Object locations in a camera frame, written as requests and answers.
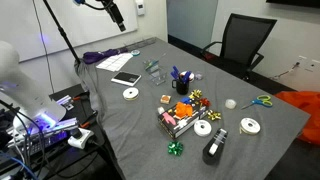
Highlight blue cable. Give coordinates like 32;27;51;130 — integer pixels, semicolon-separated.
0;151;39;180

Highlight clear acrylic holder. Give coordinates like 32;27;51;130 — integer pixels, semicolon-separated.
143;59;161;75

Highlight purple pen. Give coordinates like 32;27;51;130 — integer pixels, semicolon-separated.
181;70;193;84

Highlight white label sheets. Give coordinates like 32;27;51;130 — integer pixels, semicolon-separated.
95;52;135;73

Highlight black equipment cart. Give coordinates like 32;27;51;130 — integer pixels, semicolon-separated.
0;83;114;180

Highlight black mesh office chair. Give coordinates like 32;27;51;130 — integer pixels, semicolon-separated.
199;13;278;82

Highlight red floor object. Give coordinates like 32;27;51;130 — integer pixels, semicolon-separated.
203;51;216;62

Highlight black cable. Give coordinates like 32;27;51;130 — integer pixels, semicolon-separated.
0;99;48;178

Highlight orange handled clamp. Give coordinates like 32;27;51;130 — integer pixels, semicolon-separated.
79;111;100;130
70;92;92;102

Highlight silver lit equipment box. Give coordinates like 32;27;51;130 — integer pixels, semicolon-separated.
5;117;81;158

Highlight black glove box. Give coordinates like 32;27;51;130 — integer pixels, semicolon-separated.
157;100;210;140

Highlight purple cloth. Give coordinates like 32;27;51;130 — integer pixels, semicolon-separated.
81;47;130;65

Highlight silver metal bracket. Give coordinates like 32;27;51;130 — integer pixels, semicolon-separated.
55;94;75;111

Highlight black mug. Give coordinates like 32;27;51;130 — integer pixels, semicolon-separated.
171;77;191;96

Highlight blue green handled scissors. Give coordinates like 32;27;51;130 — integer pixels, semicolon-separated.
240;94;274;111

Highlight white thermostat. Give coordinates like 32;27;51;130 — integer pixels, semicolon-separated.
134;0;147;17

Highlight orange bag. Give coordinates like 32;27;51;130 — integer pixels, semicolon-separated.
273;89;320;146

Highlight grey tablecloth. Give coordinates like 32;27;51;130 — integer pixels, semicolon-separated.
73;36;312;180

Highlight green gift bow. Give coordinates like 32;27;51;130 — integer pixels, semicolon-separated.
167;140;185;157

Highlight red white ribbon spool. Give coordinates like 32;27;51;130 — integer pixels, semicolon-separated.
179;70;196;84

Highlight orange rubber glove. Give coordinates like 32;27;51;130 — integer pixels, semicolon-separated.
174;101;195;120

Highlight wooden heart stamp block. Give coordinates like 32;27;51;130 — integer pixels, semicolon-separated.
159;94;173;105

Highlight black tripod pole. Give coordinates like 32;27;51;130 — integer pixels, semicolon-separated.
42;0;83;65

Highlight whiteboard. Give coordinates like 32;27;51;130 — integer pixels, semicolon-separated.
0;0;139;63

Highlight black wall television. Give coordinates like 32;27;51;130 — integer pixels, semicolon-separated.
265;0;320;10

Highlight white wall outlet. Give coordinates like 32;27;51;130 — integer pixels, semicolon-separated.
309;58;320;73

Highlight white power adapter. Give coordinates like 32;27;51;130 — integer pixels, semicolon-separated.
67;127;95;150

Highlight thin wall cable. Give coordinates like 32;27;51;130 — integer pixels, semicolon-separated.
269;62;301;82

